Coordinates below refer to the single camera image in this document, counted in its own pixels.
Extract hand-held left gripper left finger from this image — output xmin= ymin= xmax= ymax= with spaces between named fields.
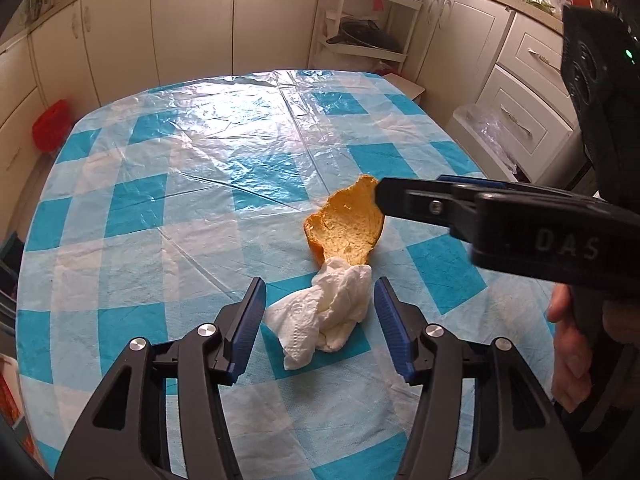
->
xmin=54 ymin=276 xmax=267 ymax=480

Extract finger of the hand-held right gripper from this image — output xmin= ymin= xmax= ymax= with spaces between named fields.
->
xmin=375 ymin=176 xmax=478 ymax=241
xmin=439 ymin=174 xmax=603 ymax=207

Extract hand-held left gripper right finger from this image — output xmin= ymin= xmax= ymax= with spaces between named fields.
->
xmin=374 ymin=276 xmax=583 ymax=480

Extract large orange peel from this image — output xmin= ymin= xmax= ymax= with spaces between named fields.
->
xmin=303 ymin=174 xmax=386 ymax=267

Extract white tissue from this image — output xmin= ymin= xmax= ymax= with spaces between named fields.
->
xmin=264 ymin=257 xmax=373 ymax=371

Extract red trash bin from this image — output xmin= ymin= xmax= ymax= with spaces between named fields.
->
xmin=32 ymin=99 xmax=71 ymax=153

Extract person's right hand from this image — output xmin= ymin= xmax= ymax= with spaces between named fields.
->
xmin=547 ymin=284 xmax=596 ymax=411

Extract clear plastic drawer liner bag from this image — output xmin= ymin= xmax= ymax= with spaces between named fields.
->
xmin=457 ymin=104 xmax=521 ymax=173

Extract cream open drawer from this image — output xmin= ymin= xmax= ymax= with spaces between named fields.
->
xmin=445 ymin=104 xmax=531 ymax=183

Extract cream drawer cabinet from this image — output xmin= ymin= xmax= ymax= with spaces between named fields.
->
xmin=415 ymin=0 xmax=591 ymax=186

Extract small white wooden stool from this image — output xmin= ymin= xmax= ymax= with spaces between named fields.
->
xmin=382 ymin=72 xmax=426 ymax=106

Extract blue white checkered tablecloth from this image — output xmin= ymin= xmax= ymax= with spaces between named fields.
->
xmin=14 ymin=69 xmax=561 ymax=480

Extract black wok with lid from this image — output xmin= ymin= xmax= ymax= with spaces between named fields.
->
xmin=327 ymin=17 xmax=401 ymax=53

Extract clear plastic table sheet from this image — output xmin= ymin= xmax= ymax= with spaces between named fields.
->
xmin=100 ymin=69 xmax=491 ymax=221

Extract white shelf rack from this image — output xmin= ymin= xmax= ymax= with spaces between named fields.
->
xmin=309 ymin=0 xmax=423 ymax=73

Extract cream kitchen base cabinets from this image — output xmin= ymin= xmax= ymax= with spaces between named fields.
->
xmin=0 ymin=0 xmax=351 ymax=201

